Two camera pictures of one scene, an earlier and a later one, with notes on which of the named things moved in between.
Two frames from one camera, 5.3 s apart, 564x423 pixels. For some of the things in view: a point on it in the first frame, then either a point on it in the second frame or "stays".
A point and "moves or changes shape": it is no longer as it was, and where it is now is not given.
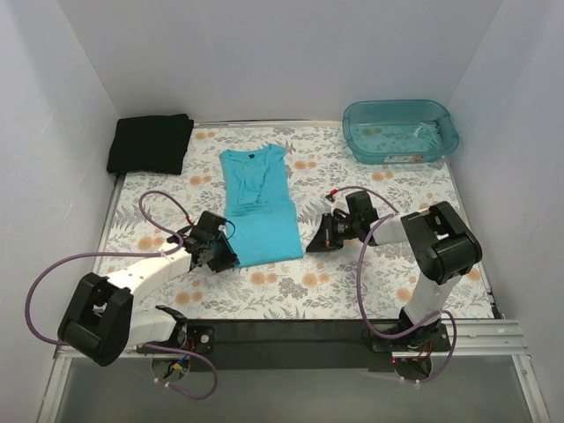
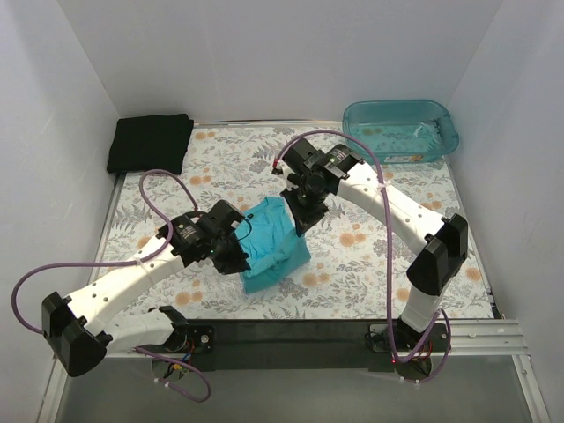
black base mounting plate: x=322 y=345 stays
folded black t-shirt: x=151 y=144 stays
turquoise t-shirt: x=259 y=204 moves or changes shape
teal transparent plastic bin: x=400 y=130 stays
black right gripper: x=328 y=232 to x=306 y=208
